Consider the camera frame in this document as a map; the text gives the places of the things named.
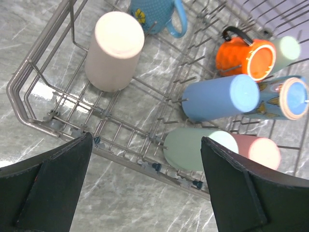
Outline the light blue floral mug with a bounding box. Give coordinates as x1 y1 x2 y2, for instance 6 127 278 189
129 0 187 38

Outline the orange mug black handle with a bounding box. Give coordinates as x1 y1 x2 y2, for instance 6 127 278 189
215 26 276 82

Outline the blue plastic cup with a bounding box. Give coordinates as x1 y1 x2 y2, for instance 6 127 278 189
182 74 260 122

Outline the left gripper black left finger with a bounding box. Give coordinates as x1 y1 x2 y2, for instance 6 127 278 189
0 132 93 232

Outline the green plastic cup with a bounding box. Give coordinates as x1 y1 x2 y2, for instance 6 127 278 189
164 128 239 172
269 36 301 75

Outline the teal patterned mug yellow inside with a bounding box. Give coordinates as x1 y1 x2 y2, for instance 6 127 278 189
244 75 309 120

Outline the pink plastic cup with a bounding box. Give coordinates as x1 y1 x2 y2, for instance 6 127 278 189
231 134 281 170

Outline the beige plastic cup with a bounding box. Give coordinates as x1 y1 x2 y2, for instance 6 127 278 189
84 11 145 92

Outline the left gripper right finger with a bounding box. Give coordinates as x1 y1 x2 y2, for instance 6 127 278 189
201 137 309 232

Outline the grey wire dish rack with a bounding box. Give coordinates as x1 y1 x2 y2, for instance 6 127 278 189
7 0 309 199

